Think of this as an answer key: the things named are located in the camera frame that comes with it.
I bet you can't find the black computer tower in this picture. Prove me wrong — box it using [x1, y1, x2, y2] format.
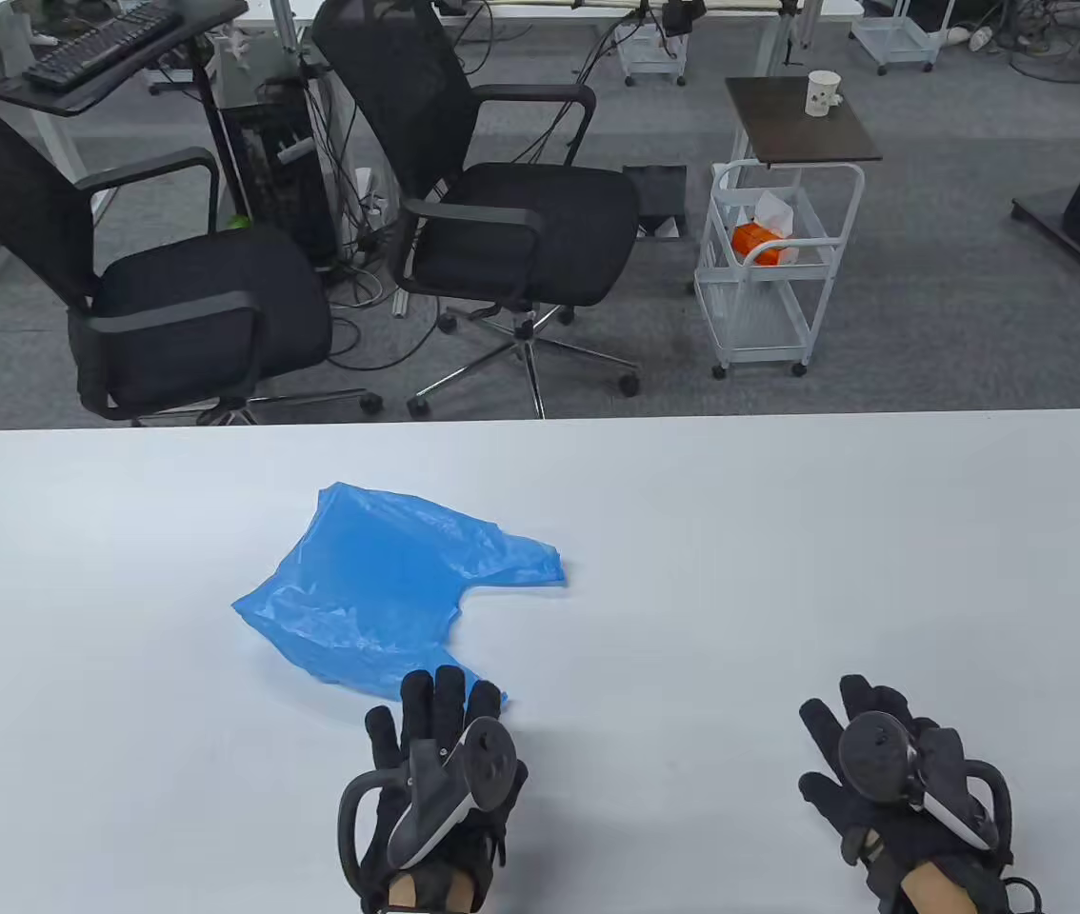
[219, 100, 339, 269]

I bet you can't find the blue plastic bag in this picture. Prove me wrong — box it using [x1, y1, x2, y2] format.
[231, 482, 568, 710]

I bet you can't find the black tray stand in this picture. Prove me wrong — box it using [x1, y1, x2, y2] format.
[0, 0, 250, 234]

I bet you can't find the person's left hand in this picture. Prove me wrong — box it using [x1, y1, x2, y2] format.
[356, 666, 530, 914]

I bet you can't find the person's right hand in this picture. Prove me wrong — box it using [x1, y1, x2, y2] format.
[797, 674, 1017, 914]

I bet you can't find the person's right forearm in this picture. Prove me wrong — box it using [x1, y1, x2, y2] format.
[900, 860, 976, 914]

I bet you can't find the small white rolling cart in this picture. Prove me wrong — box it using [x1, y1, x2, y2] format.
[616, 19, 690, 87]
[850, 0, 958, 75]

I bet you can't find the orange tissue box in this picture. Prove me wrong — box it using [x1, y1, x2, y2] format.
[730, 190, 800, 268]

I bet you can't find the black mesh office chair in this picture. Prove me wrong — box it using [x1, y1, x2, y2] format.
[0, 57, 384, 427]
[310, 0, 644, 420]

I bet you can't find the left black white controller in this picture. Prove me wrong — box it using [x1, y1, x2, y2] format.
[338, 716, 517, 891]

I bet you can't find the black keyboard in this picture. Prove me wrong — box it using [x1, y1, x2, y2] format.
[22, 0, 185, 93]

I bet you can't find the black white controller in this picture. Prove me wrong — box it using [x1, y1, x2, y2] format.
[338, 716, 517, 891]
[837, 712, 1014, 851]

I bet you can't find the right black white controller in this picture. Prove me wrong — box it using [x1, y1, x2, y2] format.
[837, 712, 1014, 851]

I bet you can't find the dark brown side table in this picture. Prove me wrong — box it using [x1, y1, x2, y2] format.
[725, 76, 884, 169]

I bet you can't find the long white desk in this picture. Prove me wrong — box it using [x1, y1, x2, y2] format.
[245, 0, 865, 72]

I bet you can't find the white wire rolling cart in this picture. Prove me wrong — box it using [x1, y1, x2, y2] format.
[692, 160, 866, 379]

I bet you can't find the black box on floor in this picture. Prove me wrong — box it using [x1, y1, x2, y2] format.
[623, 165, 690, 239]

